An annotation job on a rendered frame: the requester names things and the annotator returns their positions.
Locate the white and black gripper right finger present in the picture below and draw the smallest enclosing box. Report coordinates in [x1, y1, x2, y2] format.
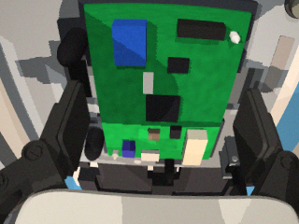
[233, 88, 299, 218]

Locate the green circuit board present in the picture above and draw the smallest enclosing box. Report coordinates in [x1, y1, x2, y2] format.
[84, 3, 251, 165]

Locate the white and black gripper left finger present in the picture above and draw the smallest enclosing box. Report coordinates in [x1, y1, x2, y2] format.
[0, 80, 91, 224]

